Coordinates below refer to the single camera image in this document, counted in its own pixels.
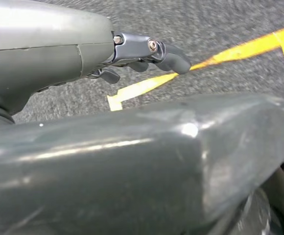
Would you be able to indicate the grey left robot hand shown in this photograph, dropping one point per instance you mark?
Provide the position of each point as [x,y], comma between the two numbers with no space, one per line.
[46,48]

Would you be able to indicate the twisted yellow floor tape square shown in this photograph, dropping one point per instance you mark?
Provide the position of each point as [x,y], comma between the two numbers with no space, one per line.
[144,87]

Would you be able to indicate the grey robot body shell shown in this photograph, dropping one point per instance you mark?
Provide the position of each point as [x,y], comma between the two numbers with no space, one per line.
[107,181]

